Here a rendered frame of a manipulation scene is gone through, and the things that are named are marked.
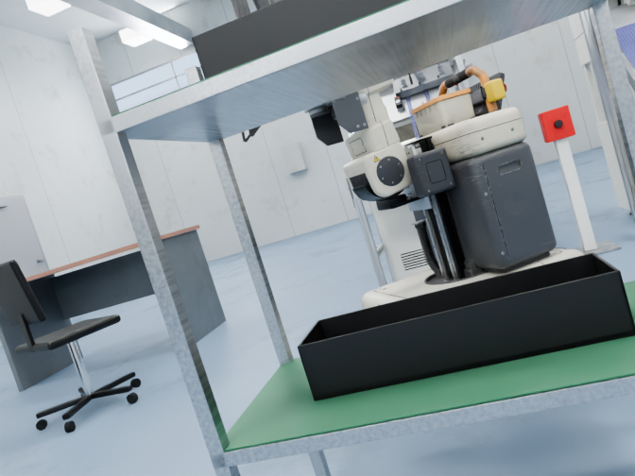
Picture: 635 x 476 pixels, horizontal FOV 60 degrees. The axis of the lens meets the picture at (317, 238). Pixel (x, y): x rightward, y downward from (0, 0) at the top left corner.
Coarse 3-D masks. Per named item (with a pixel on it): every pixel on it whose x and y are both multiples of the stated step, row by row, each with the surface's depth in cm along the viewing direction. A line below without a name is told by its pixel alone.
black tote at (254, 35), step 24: (288, 0) 95; (312, 0) 94; (336, 0) 93; (360, 0) 92; (384, 0) 91; (240, 24) 97; (264, 24) 96; (288, 24) 95; (312, 24) 94; (336, 24) 93; (216, 48) 99; (240, 48) 98; (264, 48) 97; (216, 72) 100
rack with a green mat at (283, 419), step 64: (448, 0) 77; (512, 0) 85; (576, 0) 100; (256, 64) 84; (320, 64) 88; (384, 64) 104; (128, 128) 91; (192, 128) 109; (128, 192) 92; (256, 256) 134; (192, 384) 95; (448, 384) 94; (512, 384) 87; (576, 384) 81; (256, 448) 94; (320, 448) 91
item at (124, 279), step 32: (96, 256) 363; (128, 256) 431; (192, 256) 403; (32, 288) 431; (64, 288) 449; (96, 288) 442; (128, 288) 435; (192, 288) 391; (0, 320) 395; (64, 320) 453; (192, 320) 379; (224, 320) 423; (32, 352) 414; (64, 352) 444; (32, 384) 406
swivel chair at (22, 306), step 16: (0, 272) 261; (16, 272) 253; (0, 288) 268; (16, 288) 258; (0, 304) 275; (16, 304) 265; (32, 304) 256; (16, 320) 272; (32, 320) 262; (96, 320) 284; (112, 320) 282; (32, 336) 267; (48, 336) 279; (64, 336) 263; (80, 336) 268; (80, 368) 283; (112, 384) 294; (80, 400) 276; (128, 400) 276; (64, 416) 259
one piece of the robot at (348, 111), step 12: (348, 96) 184; (360, 96) 186; (312, 108) 199; (324, 108) 202; (336, 108) 183; (348, 108) 184; (360, 108) 185; (312, 120) 207; (324, 120) 208; (336, 120) 183; (348, 120) 184; (360, 120) 185; (324, 132) 208; (336, 132) 209
